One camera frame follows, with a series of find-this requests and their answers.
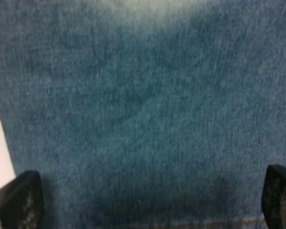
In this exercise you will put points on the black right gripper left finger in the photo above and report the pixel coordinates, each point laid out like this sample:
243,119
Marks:
21,202

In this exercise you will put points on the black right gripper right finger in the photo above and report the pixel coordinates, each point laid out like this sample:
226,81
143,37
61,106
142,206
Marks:
273,201

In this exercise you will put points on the children's blue denim shorts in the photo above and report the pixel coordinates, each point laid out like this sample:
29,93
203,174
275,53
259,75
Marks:
142,113

